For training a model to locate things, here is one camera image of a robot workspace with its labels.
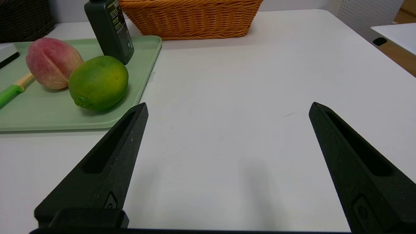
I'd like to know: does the dark brown wicker basket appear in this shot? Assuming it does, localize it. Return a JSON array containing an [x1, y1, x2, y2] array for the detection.
[[0, 0, 56, 43]]

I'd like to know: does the white side table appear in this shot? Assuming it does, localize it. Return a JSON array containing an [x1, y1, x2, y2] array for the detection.
[[371, 23, 416, 56]]

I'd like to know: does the dark green bottle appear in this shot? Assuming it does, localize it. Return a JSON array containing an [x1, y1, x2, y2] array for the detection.
[[84, 0, 135, 65]]

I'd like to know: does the orange wicker basket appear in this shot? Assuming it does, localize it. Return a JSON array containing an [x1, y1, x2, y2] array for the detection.
[[119, 0, 264, 40]]

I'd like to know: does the pasta spoon with green handle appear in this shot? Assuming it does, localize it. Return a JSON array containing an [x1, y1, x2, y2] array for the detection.
[[0, 72, 35, 109]]

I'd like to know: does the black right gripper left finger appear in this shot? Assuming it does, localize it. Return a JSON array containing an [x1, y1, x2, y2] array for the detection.
[[34, 103, 149, 228]]

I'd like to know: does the light green plastic tray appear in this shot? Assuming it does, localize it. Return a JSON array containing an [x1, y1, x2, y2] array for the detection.
[[0, 35, 162, 132]]

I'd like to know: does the green citrus fruit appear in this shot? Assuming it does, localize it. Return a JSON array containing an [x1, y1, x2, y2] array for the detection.
[[68, 56, 129, 111]]

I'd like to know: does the pink peach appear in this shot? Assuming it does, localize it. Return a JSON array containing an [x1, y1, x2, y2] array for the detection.
[[26, 38, 84, 90]]

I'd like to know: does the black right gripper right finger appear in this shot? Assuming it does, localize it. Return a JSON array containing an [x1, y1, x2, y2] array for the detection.
[[308, 102, 416, 234]]

